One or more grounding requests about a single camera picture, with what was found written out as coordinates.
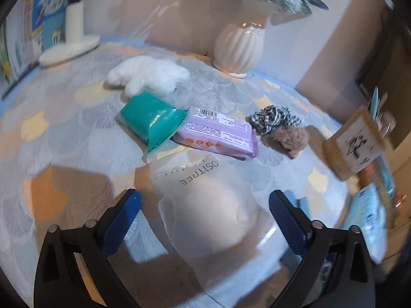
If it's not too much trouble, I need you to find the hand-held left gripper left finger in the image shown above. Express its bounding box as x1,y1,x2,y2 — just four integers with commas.
34,189,142,308

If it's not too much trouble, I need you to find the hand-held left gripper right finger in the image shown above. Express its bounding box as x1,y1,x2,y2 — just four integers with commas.
269,190,376,308

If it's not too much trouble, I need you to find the translucent white bag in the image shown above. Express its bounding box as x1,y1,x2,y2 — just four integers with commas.
135,151,289,308

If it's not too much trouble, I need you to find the pale blue plush toy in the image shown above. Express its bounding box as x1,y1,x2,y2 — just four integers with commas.
107,55,191,97

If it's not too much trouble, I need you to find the teal soft packet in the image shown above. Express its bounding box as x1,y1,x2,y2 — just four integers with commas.
119,90,189,155

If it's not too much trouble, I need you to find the blue dotted tissue pack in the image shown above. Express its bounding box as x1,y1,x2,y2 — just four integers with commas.
343,183,390,264

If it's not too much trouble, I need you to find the brown plush toy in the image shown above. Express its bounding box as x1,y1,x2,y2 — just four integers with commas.
268,125,309,159

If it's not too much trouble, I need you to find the bamboo pen holder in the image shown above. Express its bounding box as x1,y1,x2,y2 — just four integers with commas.
322,105,387,182

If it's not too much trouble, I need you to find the striped scrunchie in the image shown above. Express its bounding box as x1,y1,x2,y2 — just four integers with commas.
249,105,302,135

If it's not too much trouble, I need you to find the purple wipes pack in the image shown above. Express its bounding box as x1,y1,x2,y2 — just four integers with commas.
169,107,260,160

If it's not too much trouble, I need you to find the teal ribbed pen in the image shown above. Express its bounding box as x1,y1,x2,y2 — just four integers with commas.
369,86,389,119

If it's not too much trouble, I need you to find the white ribbed vase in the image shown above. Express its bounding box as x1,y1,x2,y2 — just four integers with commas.
213,19,267,78

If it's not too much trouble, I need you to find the row of books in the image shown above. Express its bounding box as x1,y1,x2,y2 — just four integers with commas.
0,22,13,84

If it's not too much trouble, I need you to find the white desk lamp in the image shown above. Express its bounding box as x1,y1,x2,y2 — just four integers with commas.
39,0,101,68

